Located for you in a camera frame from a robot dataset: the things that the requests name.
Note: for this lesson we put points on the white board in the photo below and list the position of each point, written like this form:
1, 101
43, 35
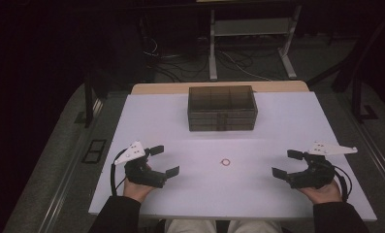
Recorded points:
212, 194

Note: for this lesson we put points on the black upright stand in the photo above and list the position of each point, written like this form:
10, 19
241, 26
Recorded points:
89, 103

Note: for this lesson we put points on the person's leg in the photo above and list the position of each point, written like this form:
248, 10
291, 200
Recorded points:
190, 227
254, 227

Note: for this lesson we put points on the smoky clear plastic drawer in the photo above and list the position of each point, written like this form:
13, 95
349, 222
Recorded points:
206, 127

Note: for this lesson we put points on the person's right leg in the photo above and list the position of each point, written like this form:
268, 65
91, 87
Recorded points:
254, 227

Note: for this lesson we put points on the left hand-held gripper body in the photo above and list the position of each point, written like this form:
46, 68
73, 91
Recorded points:
138, 174

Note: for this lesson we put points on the black angled stand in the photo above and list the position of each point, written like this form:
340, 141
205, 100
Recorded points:
358, 97

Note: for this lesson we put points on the person's left hand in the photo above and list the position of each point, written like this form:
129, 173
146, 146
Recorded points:
136, 192

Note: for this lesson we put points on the black floor frame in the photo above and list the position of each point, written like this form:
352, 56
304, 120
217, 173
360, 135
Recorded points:
91, 158

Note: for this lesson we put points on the smoky clear drawer box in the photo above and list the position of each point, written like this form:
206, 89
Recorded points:
221, 103

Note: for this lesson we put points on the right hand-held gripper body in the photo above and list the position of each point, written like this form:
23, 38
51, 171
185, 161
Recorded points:
313, 173

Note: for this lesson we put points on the person's right hand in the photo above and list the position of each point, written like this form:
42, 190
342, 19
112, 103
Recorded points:
324, 194

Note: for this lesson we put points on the grey metal stand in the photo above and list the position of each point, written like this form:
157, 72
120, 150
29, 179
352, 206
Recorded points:
212, 58

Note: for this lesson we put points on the wooden table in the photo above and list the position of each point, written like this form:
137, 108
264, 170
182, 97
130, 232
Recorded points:
167, 88

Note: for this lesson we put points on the person's left leg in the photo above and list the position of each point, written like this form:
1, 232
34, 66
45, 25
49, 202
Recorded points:
190, 227

